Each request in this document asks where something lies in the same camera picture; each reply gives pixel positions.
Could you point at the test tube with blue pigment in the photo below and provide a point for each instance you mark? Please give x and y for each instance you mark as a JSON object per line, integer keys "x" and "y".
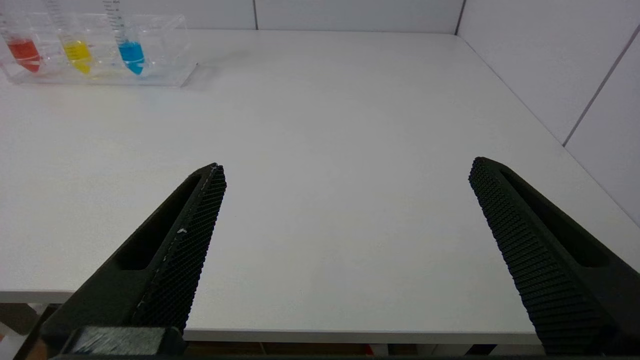
{"x": 132, "y": 54}

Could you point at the test tube with yellow pigment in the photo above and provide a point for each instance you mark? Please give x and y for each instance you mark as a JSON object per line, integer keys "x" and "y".
{"x": 78, "y": 54}

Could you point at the test tube with red pigment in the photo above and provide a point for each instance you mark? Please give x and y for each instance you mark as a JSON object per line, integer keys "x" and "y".
{"x": 24, "y": 52}

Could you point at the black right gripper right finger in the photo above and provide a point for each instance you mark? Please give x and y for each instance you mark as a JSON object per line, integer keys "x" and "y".
{"x": 545, "y": 250}

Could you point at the clear acrylic test tube rack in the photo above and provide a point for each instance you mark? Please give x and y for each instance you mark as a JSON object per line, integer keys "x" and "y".
{"x": 165, "y": 55}

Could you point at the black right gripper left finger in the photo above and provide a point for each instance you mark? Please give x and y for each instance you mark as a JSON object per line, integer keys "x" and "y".
{"x": 170, "y": 260}

